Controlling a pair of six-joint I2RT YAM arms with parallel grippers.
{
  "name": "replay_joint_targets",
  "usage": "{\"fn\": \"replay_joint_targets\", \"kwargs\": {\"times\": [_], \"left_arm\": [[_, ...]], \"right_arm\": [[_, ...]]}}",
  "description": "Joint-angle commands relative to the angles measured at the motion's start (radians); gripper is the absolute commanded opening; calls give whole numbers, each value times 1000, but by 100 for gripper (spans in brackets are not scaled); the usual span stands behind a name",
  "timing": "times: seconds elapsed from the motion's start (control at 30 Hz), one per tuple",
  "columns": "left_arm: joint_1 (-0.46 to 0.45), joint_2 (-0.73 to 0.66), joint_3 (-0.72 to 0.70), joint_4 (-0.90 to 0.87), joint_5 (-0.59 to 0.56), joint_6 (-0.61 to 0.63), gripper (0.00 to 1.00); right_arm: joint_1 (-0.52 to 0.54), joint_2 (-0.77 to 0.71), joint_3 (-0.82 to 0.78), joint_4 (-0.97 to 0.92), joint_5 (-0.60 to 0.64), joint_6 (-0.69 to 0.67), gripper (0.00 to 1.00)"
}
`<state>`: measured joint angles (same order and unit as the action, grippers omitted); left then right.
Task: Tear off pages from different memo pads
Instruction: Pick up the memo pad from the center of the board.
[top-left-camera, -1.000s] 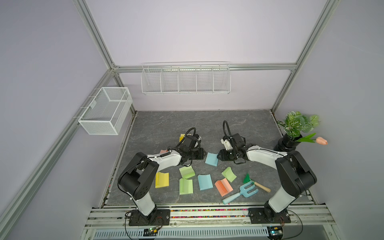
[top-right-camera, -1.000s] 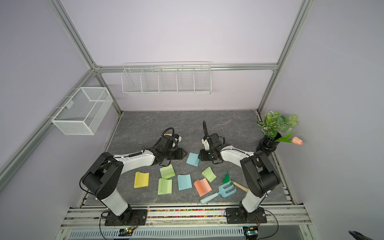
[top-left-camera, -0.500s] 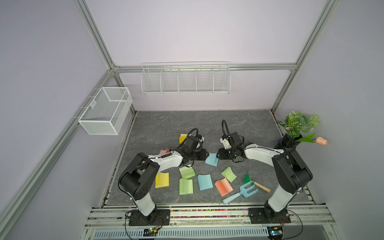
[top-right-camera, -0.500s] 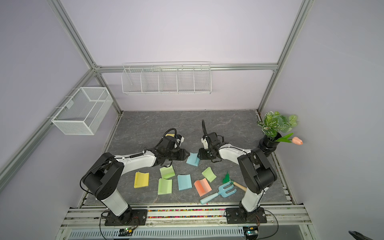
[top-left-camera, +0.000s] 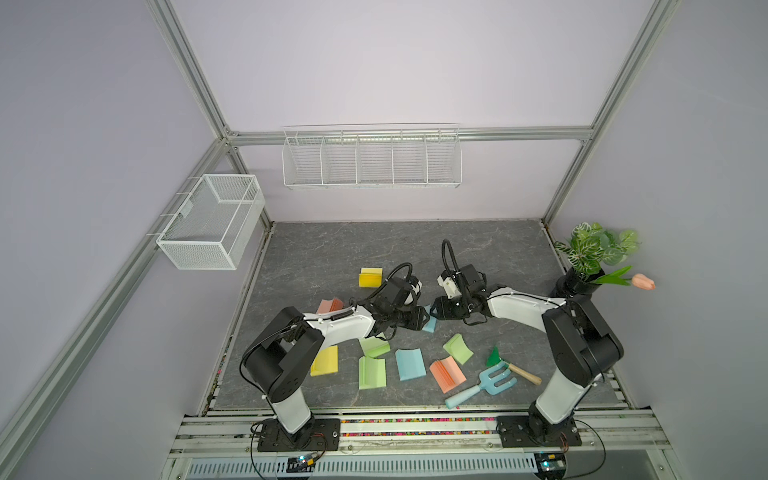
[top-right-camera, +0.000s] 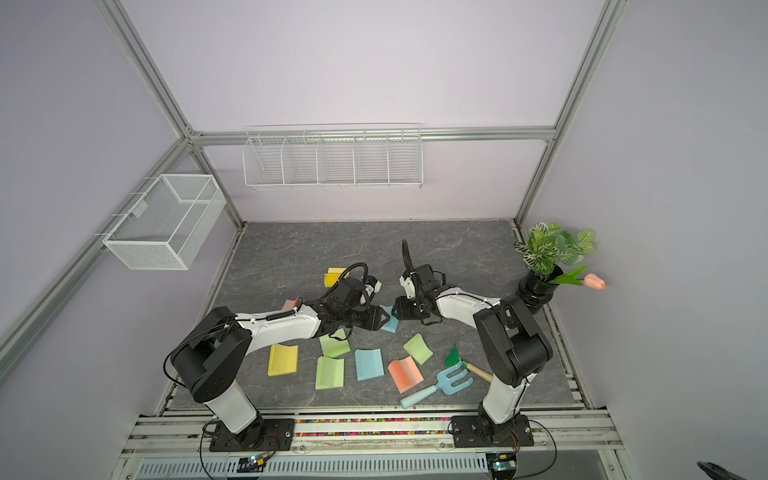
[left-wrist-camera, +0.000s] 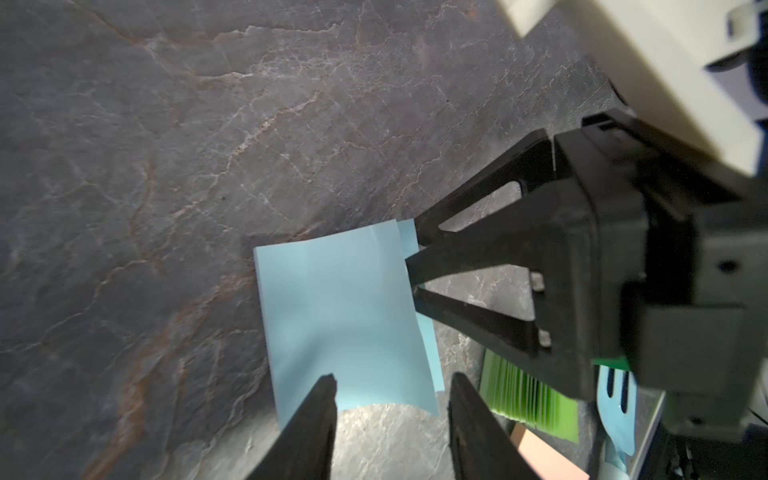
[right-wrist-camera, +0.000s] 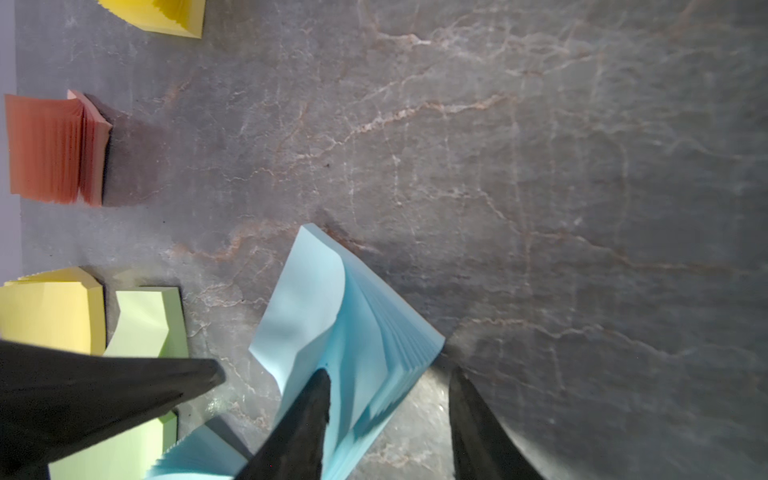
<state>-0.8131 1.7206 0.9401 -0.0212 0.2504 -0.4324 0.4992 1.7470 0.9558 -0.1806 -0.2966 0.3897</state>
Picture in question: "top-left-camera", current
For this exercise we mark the light blue toy fork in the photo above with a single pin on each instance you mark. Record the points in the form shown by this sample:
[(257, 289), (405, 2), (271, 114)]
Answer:
[(493, 381)]

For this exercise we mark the yellow memo pad near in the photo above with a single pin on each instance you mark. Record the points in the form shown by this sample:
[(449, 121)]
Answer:
[(326, 362)]

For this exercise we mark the green artificial plant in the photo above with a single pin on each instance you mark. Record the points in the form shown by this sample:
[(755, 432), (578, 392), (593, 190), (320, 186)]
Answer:
[(591, 246)]

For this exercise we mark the yellow memo pad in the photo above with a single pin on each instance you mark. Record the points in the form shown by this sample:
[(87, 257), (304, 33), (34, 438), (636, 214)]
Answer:
[(326, 362), (370, 277)]

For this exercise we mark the light blue memo pad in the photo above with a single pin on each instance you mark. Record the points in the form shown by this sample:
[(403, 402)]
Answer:
[(410, 364), (431, 321)]

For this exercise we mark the light green memo pad front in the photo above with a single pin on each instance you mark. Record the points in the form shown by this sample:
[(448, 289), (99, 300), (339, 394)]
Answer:
[(372, 373)]

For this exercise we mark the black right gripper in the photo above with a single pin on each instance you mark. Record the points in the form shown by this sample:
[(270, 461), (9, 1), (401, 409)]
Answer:
[(440, 308)]

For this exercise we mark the light green memo pad small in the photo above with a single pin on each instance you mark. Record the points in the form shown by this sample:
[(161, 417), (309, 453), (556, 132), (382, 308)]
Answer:
[(457, 349)]

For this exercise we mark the light green memo pad middle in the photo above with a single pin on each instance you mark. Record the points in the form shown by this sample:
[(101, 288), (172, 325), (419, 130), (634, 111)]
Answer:
[(374, 347)]

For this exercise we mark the pink artificial tulip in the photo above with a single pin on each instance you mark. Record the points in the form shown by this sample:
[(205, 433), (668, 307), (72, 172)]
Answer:
[(622, 277)]

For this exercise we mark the white wire basket left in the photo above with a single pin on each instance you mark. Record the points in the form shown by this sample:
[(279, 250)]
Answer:
[(214, 223)]

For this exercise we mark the green toy rake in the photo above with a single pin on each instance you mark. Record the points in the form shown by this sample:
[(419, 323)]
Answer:
[(495, 358)]

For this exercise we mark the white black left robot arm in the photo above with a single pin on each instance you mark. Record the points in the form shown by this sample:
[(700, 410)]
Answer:
[(278, 361)]

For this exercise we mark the yellow memo pad far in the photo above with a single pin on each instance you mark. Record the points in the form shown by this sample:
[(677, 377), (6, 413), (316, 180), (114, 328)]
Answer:
[(370, 277)]

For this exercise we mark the light blue memo pad front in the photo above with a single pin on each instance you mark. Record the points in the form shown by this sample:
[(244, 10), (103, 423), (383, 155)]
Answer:
[(410, 364)]

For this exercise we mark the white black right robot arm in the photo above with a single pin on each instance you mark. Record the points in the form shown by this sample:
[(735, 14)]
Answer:
[(582, 343)]

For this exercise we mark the red memo pad far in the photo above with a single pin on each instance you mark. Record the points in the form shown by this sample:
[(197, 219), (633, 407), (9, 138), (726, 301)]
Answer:
[(330, 305)]

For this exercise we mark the salmon memo pad front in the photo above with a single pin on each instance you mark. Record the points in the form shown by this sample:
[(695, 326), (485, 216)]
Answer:
[(447, 373)]

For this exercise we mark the black plant pot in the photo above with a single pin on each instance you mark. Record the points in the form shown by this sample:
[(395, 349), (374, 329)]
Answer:
[(571, 284)]

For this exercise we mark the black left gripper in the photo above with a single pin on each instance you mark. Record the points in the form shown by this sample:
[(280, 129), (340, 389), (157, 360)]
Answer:
[(416, 322)]

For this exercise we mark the white wire shelf basket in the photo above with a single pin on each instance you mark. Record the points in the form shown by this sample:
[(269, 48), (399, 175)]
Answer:
[(372, 155)]

